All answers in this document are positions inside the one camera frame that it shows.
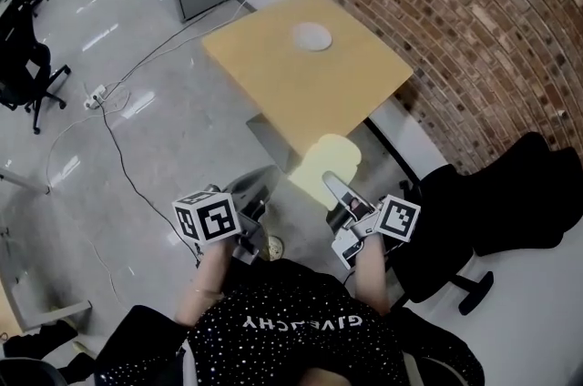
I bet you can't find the person's black sparkly shirt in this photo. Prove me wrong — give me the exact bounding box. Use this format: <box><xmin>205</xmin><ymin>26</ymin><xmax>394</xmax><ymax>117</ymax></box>
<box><xmin>94</xmin><ymin>259</ymin><xmax>485</xmax><ymax>386</ymax></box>

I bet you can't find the black office chair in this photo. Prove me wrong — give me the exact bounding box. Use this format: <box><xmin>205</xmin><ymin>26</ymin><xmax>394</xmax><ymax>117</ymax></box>
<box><xmin>386</xmin><ymin>131</ymin><xmax>580</xmax><ymax>318</ymax></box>
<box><xmin>0</xmin><ymin>354</ymin><xmax>63</xmax><ymax>386</ymax></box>
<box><xmin>0</xmin><ymin>0</ymin><xmax>72</xmax><ymax>136</ymax></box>

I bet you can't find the white round plate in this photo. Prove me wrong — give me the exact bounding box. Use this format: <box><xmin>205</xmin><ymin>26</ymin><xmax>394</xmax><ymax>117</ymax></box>
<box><xmin>291</xmin><ymin>22</ymin><xmax>334</xmax><ymax>54</ymax></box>

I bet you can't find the black bag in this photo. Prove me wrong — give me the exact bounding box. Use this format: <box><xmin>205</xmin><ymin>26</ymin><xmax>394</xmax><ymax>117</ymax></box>
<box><xmin>2</xmin><ymin>319</ymin><xmax>79</xmax><ymax>361</ymax></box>

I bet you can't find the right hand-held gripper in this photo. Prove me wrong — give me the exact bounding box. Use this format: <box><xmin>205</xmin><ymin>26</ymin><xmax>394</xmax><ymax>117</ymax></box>
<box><xmin>322</xmin><ymin>169</ymin><xmax>421</xmax><ymax>270</ymax></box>

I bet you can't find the black cable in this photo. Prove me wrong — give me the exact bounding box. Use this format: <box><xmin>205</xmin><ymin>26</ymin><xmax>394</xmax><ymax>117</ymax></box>
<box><xmin>93</xmin><ymin>95</ymin><xmax>204</xmax><ymax>269</ymax></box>

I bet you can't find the white desk leg frame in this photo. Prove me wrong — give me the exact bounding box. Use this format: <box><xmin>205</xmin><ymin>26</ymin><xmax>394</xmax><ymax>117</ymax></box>
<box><xmin>0</xmin><ymin>210</ymin><xmax>93</xmax><ymax>333</ymax></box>

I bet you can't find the white power strip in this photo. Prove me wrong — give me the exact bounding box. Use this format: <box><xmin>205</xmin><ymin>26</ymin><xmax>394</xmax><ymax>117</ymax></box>
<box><xmin>83</xmin><ymin>84</ymin><xmax>108</xmax><ymax>110</ymax></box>

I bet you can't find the round floor socket cover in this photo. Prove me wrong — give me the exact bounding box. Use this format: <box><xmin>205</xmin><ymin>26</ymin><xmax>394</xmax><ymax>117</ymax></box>
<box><xmin>265</xmin><ymin>236</ymin><xmax>285</xmax><ymax>261</ymax></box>

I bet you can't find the person's right forearm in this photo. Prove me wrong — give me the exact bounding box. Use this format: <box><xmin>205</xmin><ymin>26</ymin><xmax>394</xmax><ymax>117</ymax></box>
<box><xmin>353</xmin><ymin>233</ymin><xmax>394</xmax><ymax>316</ymax></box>

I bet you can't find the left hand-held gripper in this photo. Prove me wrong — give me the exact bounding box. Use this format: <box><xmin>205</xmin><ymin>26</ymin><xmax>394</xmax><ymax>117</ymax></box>
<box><xmin>171</xmin><ymin>165</ymin><xmax>279</xmax><ymax>265</ymax></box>

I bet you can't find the white cable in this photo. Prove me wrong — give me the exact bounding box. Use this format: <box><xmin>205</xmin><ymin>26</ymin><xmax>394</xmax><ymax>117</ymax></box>
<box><xmin>102</xmin><ymin>0</ymin><xmax>251</xmax><ymax>93</ymax></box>

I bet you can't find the grey metal table base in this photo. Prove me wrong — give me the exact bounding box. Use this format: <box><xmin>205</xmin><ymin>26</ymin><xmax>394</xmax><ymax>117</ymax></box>
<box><xmin>245</xmin><ymin>113</ymin><xmax>302</xmax><ymax>175</ymax></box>

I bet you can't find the person's left forearm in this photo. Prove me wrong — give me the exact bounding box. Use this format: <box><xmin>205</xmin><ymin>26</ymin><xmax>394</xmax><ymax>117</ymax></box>
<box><xmin>174</xmin><ymin>238</ymin><xmax>234</xmax><ymax>330</ymax></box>

